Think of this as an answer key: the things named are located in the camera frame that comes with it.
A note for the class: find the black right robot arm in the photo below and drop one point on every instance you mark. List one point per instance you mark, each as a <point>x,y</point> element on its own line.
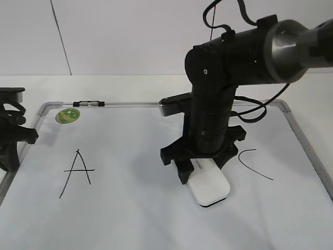
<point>273,52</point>

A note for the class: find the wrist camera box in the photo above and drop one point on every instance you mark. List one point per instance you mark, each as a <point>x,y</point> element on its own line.
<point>12,94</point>
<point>175,104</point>

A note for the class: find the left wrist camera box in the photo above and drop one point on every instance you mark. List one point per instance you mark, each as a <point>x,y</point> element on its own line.
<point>12,94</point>

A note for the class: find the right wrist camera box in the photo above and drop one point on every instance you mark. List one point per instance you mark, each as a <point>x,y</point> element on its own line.
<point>175,104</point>

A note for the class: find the white board with grey frame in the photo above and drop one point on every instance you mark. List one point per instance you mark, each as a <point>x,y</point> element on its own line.
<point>99,183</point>

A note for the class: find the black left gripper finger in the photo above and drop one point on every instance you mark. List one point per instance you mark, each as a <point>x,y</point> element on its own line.
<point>22,134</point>
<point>9,157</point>

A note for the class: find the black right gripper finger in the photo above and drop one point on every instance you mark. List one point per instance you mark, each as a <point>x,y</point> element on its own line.
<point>222,160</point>
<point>184,169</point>

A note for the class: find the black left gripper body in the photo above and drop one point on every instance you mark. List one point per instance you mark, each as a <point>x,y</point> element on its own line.
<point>12,117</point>

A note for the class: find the round green magnet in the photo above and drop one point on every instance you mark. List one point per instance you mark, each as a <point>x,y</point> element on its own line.
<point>67,116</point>

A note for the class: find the white board eraser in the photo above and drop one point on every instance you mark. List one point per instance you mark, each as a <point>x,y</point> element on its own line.
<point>207,182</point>

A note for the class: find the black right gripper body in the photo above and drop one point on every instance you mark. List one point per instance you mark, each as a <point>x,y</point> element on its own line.
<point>205,146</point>

